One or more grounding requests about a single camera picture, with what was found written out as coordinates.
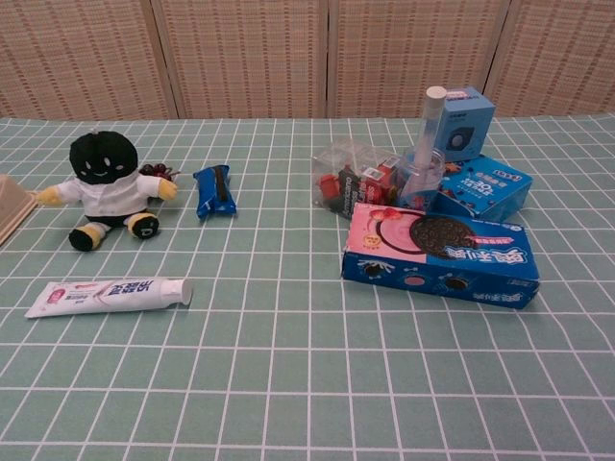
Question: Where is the bamboo folding screen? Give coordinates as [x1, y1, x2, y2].
[0, 0, 615, 121]

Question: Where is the small blue Oreo snack packet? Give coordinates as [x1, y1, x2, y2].
[192, 164, 238, 221]

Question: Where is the black-headed plush doll white coat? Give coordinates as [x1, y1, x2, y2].
[36, 130, 179, 253]

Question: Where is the clear tube white cap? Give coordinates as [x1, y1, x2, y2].
[401, 85, 449, 198]

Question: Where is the clear plastic jar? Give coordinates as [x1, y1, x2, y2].
[397, 147, 448, 209]

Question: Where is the clear plastic bag of snacks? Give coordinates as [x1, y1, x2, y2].
[310, 137, 401, 218]

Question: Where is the white toothpaste tube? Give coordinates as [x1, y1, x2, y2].
[24, 278, 194, 320]

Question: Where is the pink and blue Oreo box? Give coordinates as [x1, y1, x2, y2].
[340, 201, 541, 312]

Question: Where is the blue Oreo carton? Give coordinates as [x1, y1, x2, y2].
[434, 154, 534, 223]

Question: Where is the black Americano coffee packet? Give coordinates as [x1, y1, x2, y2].
[331, 166, 362, 220]

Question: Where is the green grid tablecloth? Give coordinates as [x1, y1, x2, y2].
[0, 113, 615, 461]

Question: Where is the light blue cube carton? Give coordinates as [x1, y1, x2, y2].
[437, 85, 497, 162]

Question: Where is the dark red bead hair tie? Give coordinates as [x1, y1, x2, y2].
[138, 162, 182, 183]

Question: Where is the red Latte coffee packet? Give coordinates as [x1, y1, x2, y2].
[357, 162, 398, 206]

